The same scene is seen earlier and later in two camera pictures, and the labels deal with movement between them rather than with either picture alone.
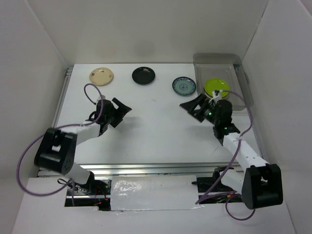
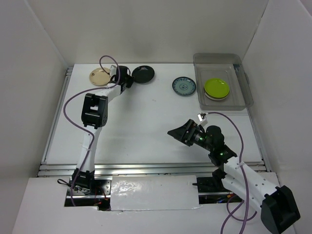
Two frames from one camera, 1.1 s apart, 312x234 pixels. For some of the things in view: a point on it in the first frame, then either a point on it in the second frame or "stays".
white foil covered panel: x=161 y=192 stays
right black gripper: x=190 y=106 to x=181 y=133
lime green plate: x=217 y=84 stays
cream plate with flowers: x=101 y=76 stays
